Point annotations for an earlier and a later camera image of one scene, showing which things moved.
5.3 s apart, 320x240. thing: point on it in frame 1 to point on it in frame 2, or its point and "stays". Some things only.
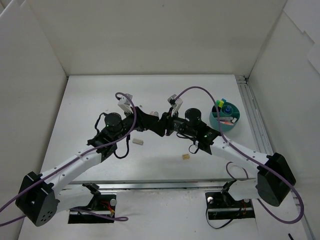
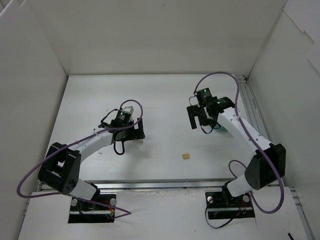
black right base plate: [224, 206] stays
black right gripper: [169, 124] to [195, 112]
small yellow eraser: [185, 156] stays
